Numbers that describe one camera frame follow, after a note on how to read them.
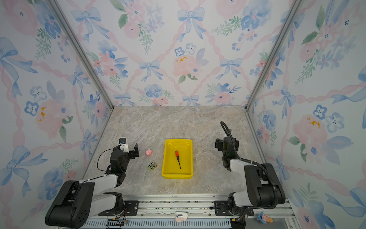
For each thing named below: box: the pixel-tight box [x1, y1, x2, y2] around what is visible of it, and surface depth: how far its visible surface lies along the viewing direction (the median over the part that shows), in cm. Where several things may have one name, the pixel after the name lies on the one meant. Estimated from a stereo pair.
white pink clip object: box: [174, 211, 189, 222], surface depth 72 cm
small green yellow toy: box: [147, 162, 158, 171], surface depth 87 cm
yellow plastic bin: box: [161, 139, 194, 179], surface depth 90 cm
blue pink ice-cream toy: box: [256, 211, 274, 225], surface depth 71 cm
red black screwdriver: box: [174, 150, 182, 169], surface depth 94 cm
